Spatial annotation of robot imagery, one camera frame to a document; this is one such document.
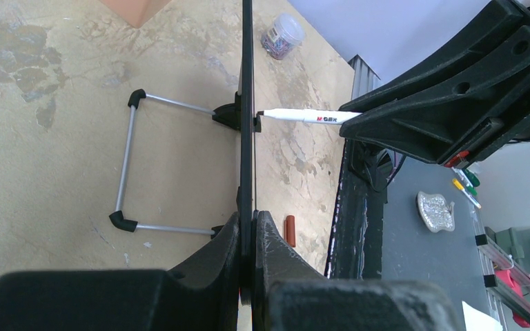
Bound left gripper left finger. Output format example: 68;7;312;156
0;214;240;330

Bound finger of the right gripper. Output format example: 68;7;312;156
339;1;530;112
340;26;530;165

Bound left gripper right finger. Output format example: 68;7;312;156
252;211;460;330

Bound red-brown marker cap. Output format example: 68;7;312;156
284;215;296;248

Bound white marker rainbow stripe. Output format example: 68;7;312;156
257;108;360;125

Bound yellow green screwdrivers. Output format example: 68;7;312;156
451;168;482;209

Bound silver floor patch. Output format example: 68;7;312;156
416;191;455;233

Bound white paper sheet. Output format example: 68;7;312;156
462;301;503;331

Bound small clear plastic jar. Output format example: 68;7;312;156
261;13;306;60

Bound peach plastic file organizer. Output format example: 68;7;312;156
100;0;171;28

